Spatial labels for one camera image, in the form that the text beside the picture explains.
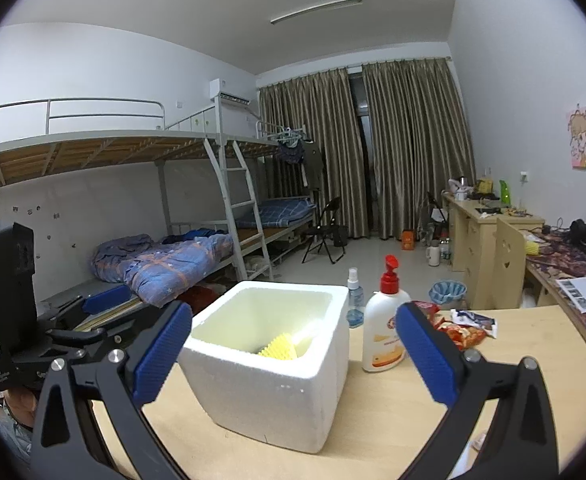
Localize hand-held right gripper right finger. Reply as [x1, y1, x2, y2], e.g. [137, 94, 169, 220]
[396, 301, 560, 480]

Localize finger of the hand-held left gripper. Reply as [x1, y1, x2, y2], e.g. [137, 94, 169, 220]
[38, 327, 126, 361]
[40, 284, 132, 332]

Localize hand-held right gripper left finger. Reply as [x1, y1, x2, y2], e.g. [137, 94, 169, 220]
[30, 301, 194, 480]

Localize yellow foam pad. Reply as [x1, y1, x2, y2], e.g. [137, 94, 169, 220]
[258, 332, 298, 361]

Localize white foam box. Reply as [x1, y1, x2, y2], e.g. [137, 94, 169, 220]
[178, 280, 350, 455]

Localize large red snack packet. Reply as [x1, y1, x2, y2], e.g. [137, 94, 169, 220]
[435, 310, 488, 352]

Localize white lotion pump bottle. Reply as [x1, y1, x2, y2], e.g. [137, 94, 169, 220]
[362, 255, 412, 373]

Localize bin with blue bag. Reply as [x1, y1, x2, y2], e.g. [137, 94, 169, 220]
[429, 280, 468, 311]

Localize blue patterned quilt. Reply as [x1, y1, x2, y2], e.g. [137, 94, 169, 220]
[91, 232, 236, 308]

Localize small clear spray bottle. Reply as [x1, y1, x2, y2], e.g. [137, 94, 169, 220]
[346, 267, 366, 329]

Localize light wooden desk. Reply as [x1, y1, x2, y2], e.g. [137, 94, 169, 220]
[440, 191, 546, 311]

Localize wooden chair with face cutout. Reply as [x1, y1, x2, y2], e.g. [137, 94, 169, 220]
[493, 217, 528, 310]

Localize white metal bunk bed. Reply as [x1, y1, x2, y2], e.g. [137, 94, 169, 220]
[0, 82, 274, 311]
[165, 105, 324, 266]

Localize white printed paper sheet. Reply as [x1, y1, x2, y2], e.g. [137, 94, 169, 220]
[555, 275, 586, 313]

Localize desk with patterned cover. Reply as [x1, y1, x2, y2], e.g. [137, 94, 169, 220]
[523, 230, 586, 346]

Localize blue plaid bedding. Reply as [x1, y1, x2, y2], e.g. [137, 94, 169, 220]
[235, 197, 318, 228]

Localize black headphones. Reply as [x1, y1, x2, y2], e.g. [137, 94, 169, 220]
[568, 218, 586, 256]

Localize brown curtain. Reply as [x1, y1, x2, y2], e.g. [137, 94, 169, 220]
[362, 57, 478, 241]
[258, 67, 374, 241]

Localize olive hanging jacket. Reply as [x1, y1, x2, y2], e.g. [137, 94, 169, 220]
[300, 141, 324, 191]

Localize dark hanging garment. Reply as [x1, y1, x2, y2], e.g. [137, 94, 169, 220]
[275, 141, 306, 165]

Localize white air conditioner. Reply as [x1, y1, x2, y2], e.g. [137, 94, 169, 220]
[209, 78, 252, 107]

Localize light blue clothes hanger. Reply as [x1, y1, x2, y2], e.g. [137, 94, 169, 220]
[268, 127, 306, 142]

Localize ceiling tube light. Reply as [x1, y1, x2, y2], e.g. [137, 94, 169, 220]
[270, 0, 364, 25]

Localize cartoon wall poster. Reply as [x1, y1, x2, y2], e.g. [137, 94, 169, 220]
[567, 102, 586, 171]

